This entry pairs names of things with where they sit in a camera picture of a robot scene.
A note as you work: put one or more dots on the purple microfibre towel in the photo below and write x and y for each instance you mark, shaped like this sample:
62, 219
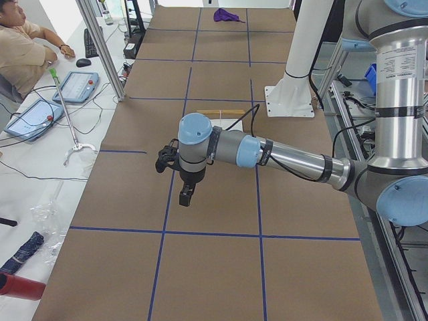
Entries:
223, 15

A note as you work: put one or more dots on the black box white label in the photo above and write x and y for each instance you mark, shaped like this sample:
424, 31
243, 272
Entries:
130, 51

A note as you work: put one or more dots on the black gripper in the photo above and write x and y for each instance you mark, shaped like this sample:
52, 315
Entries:
191, 175

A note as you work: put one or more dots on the aluminium frame post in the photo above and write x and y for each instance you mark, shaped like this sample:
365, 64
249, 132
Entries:
89, 17

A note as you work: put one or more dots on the blue teach pendant near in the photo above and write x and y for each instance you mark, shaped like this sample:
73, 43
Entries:
35, 120

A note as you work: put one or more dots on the seated person beige shirt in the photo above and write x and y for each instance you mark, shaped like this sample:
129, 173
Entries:
23, 60

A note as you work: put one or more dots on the blue teach pendant far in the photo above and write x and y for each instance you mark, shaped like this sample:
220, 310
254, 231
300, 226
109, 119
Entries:
77, 87

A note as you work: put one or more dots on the crumpled clear plastic wrap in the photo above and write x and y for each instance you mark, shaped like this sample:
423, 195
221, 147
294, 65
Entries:
51, 224

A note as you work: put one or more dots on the folded dark blue umbrella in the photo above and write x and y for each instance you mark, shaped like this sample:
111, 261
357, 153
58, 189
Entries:
26, 251

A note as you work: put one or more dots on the black computer mouse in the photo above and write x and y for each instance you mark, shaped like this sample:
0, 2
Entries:
83, 62

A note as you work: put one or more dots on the blue plastic bin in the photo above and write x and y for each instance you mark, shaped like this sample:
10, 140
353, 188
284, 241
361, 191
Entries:
371, 76

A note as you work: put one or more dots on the red cylinder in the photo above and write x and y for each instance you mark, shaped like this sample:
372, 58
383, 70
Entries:
22, 288

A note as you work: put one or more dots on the metal reacher grabber tool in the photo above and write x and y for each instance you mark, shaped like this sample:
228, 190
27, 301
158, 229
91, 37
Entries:
78, 146

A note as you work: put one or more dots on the blue teach pendant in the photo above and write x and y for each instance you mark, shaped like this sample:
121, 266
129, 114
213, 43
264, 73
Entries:
77, 87
35, 120

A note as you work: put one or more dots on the black keyboard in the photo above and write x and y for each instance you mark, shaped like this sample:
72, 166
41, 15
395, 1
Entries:
89, 45

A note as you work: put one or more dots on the white towel rack stand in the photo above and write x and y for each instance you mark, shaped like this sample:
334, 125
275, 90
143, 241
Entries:
225, 119

